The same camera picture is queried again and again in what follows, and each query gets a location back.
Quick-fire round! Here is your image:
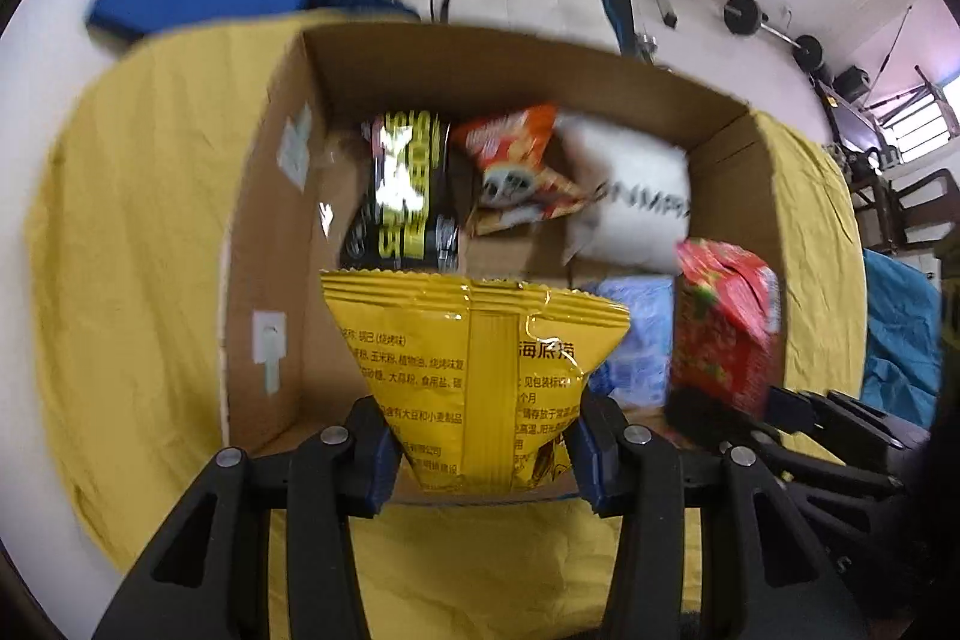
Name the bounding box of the red snack packet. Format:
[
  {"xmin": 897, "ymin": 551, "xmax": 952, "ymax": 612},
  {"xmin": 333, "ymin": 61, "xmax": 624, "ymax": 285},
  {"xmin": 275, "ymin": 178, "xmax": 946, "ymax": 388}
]
[{"xmin": 670, "ymin": 239, "xmax": 781, "ymax": 417}]

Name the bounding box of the blue weight bench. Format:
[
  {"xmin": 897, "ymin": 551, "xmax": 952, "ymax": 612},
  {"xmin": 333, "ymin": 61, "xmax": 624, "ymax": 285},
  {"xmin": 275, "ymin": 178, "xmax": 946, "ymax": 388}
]
[{"xmin": 601, "ymin": 0, "xmax": 656, "ymax": 64}]

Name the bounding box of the dark wooden chair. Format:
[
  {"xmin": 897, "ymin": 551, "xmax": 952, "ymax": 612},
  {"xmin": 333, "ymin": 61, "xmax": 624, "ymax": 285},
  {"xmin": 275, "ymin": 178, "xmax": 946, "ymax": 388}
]
[{"xmin": 846, "ymin": 148, "xmax": 958, "ymax": 255}]

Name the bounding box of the yellow chip bag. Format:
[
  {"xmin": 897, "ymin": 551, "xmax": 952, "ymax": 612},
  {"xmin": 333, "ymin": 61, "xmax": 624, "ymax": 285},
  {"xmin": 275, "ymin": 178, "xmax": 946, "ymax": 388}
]
[{"xmin": 320, "ymin": 271, "xmax": 630, "ymax": 500}]

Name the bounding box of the floor barbell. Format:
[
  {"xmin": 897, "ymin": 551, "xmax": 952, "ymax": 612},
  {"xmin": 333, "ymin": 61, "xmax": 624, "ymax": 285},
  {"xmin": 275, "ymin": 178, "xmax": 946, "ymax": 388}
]
[{"xmin": 722, "ymin": 0, "xmax": 825, "ymax": 74}]

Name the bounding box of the yellow tablecloth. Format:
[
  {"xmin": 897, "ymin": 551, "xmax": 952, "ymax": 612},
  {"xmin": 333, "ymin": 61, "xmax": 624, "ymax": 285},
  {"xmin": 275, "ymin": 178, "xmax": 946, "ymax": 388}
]
[{"xmin": 28, "ymin": 16, "xmax": 867, "ymax": 638}]

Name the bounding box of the black shoe shine wipes pack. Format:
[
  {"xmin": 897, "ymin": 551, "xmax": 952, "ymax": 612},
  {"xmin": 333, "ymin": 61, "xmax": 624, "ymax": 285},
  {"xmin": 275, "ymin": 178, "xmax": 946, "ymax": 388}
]
[{"xmin": 340, "ymin": 110, "xmax": 460, "ymax": 273}]

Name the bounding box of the blue tissue pack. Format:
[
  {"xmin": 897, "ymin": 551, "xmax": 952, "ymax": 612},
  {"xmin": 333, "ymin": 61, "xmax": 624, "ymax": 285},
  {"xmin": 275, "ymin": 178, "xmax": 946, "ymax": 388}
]
[{"xmin": 587, "ymin": 276, "xmax": 674, "ymax": 409}]

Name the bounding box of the teal blanket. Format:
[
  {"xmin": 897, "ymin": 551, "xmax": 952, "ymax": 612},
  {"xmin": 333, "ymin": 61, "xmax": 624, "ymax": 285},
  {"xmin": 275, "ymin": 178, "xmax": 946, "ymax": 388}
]
[{"xmin": 859, "ymin": 250, "xmax": 942, "ymax": 429}]

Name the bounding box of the orange snack bag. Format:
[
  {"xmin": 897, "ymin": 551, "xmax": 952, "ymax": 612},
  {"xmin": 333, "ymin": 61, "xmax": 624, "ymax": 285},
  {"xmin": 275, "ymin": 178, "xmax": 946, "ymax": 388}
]
[{"xmin": 451, "ymin": 104, "xmax": 589, "ymax": 237}]

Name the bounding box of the brown cardboard box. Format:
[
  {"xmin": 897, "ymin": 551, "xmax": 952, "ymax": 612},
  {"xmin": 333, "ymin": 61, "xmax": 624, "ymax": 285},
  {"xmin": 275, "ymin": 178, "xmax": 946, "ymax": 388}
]
[{"xmin": 221, "ymin": 23, "xmax": 789, "ymax": 453}]

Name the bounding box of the white pillow pack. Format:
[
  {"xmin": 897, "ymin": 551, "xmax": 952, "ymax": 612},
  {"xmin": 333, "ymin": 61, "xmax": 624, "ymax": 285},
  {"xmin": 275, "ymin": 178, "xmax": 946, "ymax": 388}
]
[{"xmin": 556, "ymin": 110, "xmax": 692, "ymax": 275}]

